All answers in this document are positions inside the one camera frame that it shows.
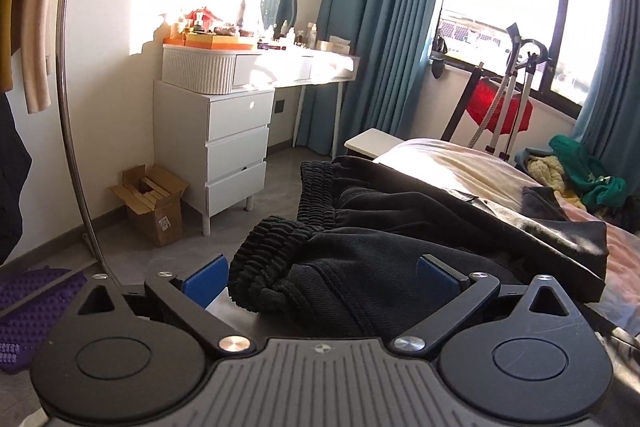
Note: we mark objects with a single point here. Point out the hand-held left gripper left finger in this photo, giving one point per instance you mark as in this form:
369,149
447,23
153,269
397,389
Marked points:
205,284

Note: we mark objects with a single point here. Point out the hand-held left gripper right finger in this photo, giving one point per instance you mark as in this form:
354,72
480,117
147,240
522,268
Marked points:
437,277

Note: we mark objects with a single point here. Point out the black pants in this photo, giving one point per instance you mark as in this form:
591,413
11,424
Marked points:
375,247

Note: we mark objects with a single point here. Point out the metal clothes rack pole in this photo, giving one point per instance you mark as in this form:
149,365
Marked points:
62,57

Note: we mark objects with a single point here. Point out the open cardboard box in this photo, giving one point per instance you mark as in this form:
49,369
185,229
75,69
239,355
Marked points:
160,212

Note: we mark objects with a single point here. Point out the bed with cream sheet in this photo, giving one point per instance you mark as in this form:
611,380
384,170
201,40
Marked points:
450,162

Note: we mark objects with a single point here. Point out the dark grey cloth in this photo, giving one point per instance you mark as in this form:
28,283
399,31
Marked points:
542,203

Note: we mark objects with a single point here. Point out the white chest of drawers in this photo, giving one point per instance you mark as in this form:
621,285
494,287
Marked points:
235,147

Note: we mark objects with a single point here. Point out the white stool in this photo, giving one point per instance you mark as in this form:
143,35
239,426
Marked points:
372,142

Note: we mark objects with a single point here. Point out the pale yellow fluffy garment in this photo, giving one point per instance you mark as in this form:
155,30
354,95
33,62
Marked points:
547,172

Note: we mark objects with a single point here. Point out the purple studded mat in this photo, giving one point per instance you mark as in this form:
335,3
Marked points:
35,307

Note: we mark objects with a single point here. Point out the black slanted bar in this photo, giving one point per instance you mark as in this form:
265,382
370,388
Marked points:
462,102

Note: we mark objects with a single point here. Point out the green garment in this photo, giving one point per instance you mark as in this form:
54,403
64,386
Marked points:
600,187

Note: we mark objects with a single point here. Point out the garment steamer stand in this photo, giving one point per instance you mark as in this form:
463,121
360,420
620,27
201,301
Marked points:
523,107

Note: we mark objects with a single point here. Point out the black hanging brush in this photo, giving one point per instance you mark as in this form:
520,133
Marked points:
438,62

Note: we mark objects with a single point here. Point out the white ribbed storage box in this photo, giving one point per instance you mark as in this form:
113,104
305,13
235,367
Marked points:
197,69

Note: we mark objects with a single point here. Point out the black hanging garment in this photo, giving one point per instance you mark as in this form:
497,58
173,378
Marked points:
12,182

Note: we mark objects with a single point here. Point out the white dressing table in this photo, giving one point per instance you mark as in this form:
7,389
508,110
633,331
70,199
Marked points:
310,67

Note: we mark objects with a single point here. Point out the orange flat box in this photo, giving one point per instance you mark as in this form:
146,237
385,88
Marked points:
220,42

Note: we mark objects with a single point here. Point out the teal curtain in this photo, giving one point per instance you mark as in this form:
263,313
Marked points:
615,57
380,32

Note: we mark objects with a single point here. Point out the beige tissue box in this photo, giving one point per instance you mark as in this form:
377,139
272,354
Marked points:
334,46

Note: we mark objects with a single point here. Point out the white bottle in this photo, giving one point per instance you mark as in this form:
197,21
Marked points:
313,36

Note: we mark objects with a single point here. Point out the beige hanging garment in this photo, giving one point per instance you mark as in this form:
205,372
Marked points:
40,32

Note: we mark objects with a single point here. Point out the mustard hanging garment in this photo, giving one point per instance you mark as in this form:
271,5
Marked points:
7,7

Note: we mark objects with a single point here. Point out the dark wall socket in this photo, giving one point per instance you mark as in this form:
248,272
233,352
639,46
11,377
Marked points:
278,107

